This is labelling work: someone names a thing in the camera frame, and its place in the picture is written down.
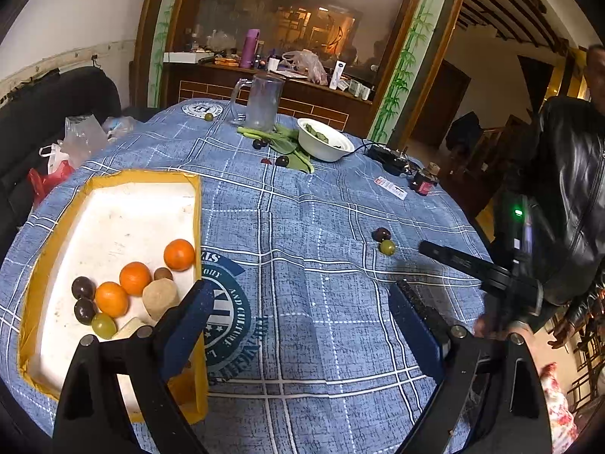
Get black electronic device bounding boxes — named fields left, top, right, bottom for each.
left=368, top=145, right=412, bottom=176

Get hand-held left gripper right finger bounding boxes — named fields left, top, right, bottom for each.
left=388, top=279, right=555, bottom=454

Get pink plastic bag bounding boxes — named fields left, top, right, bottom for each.
left=282, top=50, right=329, bottom=87

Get chopped green leaves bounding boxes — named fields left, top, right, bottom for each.
left=305, top=123, right=351, bottom=148

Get purple bottle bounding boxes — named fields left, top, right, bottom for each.
left=239, top=29, right=261, bottom=69

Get wooden framed glass partition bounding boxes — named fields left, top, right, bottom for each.
left=132, top=0, right=473, bottom=147

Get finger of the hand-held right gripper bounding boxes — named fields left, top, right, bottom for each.
left=418, top=240, right=502, bottom=289

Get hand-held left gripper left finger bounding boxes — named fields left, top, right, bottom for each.
left=52, top=280, right=216, bottom=454

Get dark hanging garment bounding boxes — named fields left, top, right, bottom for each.
left=447, top=111, right=483, bottom=152

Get blue and white plastic bag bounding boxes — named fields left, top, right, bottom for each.
left=101, top=116, right=138, bottom=143

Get clear glass mug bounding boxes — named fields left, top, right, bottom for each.
left=229, top=74, right=286, bottom=133

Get orange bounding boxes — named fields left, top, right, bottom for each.
left=163, top=239, right=196, bottom=272
left=119, top=262, right=152, bottom=297
left=95, top=282, right=130, bottom=319

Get white and red card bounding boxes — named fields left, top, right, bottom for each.
left=375, top=176, right=408, bottom=198

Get wooden counter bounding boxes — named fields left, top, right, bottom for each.
left=163, top=61, right=376, bottom=138

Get red plastic bag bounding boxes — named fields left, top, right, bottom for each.
left=27, top=161, right=76, bottom=209

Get large cream sugarcane piece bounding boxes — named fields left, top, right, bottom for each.
left=143, top=280, right=180, bottom=323

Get clear plastic bag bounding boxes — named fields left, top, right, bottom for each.
left=63, top=113, right=109, bottom=168

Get green leafy vegetable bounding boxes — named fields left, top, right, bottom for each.
left=236, top=124, right=315, bottom=174

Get white bowl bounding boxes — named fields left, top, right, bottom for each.
left=297, top=117, right=355, bottom=162

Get black sofa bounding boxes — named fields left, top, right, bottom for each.
left=0, top=66, right=138, bottom=228

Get blue plaid tablecloth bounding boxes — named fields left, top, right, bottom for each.
left=0, top=99, right=502, bottom=454

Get small cream sugarcane piece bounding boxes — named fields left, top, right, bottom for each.
left=112, top=317, right=147, bottom=340

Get wooden chair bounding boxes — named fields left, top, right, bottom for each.
left=565, top=293, right=605, bottom=417

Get red label black device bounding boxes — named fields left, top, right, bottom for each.
left=410, top=170, right=440, bottom=197

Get yellow foam box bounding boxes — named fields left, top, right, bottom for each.
left=19, top=169, right=209, bottom=424

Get person's right hand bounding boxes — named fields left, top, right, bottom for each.
left=474, top=314, right=537, bottom=340

